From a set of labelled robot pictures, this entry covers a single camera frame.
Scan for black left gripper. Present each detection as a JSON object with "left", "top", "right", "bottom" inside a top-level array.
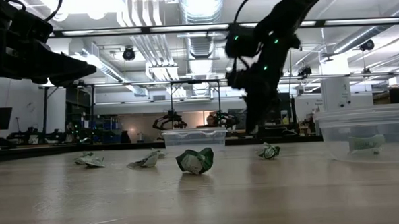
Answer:
[{"left": 0, "top": 27, "right": 98, "bottom": 90}]

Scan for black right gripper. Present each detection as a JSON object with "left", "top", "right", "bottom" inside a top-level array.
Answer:
[{"left": 224, "top": 19, "right": 304, "bottom": 136}]

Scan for dark green packet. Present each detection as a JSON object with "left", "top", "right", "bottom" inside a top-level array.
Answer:
[{"left": 175, "top": 146, "right": 215, "bottom": 177}]

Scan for large black monitor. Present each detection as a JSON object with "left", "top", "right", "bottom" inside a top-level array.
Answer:
[{"left": 262, "top": 92, "right": 297, "bottom": 127}]

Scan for white column box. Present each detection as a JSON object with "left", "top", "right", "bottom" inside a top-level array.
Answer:
[{"left": 320, "top": 76, "right": 352, "bottom": 113}]

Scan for blue storage crates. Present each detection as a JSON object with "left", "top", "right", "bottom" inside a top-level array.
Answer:
[{"left": 101, "top": 117, "right": 124, "bottom": 144}]

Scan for clear plastic bin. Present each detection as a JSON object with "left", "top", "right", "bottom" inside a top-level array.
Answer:
[
  {"left": 162, "top": 125, "right": 228, "bottom": 152},
  {"left": 313, "top": 103, "right": 399, "bottom": 167}
]

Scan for black overhead rig beam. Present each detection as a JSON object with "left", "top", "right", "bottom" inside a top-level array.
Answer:
[{"left": 49, "top": 15, "right": 399, "bottom": 40}]

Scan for black frame post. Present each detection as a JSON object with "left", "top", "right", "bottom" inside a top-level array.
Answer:
[
  {"left": 89, "top": 84, "right": 98, "bottom": 144},
  {"left": 40, "top": 86, "right": 52, "bottom": 143}
]

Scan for thin hanging cable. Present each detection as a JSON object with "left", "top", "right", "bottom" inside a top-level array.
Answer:
[{"left": 288, "top": 50, "right": 295, "bottom": 95}]

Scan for black hanging camera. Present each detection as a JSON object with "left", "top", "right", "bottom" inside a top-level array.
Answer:
[
  {"left": 121, "top": 45, "right": 137, "bottom": 61},
  {"left": 358, "top": 39, "right": 375, "bottom": 53},
  {"left": 297, "top": 65, "right": 313, "bottom": 78}
]

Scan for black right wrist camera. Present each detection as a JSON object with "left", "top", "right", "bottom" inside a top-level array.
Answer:
[{"left": 222, "top": 24, "right": 262, "bottom": 60}]

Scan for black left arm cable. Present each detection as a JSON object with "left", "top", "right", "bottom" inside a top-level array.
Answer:
[{"left": 42, "top": 0, "right": 65, "bottom": 22}]

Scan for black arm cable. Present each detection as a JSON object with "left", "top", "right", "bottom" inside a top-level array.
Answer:
[
  {"left": 231, "top": 0, "right": 304, "bottom": 26},
  {"left": 42, "top": 0, "right": 65, "bottom": 22}
]

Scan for grey horizontal rail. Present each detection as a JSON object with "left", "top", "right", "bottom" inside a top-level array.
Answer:
[{"left": 38, "top": 69, "right": 399, "bottom": 91}]

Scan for black background rig frame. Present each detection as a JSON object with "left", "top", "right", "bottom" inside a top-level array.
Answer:
[{"left": 169, "top": 78, "right": 223, "bottom": 128}]

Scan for black table edge rail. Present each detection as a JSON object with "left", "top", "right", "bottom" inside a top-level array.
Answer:
[{"left": 0, "top": 133, "right": 325, "bottom": 163}]

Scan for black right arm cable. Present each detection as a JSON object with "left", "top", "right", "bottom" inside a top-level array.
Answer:
[{"left": 231, "top": 0, "right": 304, "bottom": 26}]

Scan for round silver ceiling duct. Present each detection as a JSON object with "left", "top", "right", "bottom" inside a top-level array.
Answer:
[{"left": 177, "top": 0, "right": 230, "bottom": 97}]

